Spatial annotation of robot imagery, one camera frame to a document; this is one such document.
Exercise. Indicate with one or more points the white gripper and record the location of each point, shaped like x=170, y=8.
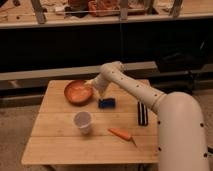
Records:
x=99, y=85

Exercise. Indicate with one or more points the orange ceramic bowl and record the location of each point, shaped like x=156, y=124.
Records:
x=78, y=92

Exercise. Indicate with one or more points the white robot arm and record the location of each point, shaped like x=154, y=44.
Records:
x=182, y=142

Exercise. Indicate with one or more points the blue sponge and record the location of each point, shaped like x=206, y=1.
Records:
x=107, y=103

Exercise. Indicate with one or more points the light wooden table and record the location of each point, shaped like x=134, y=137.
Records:
x=55, y=139

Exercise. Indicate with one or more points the black striped rectangular block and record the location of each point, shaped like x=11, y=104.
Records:
x=142, y=114

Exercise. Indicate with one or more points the orange carrot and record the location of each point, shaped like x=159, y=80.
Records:
x=122, y=134

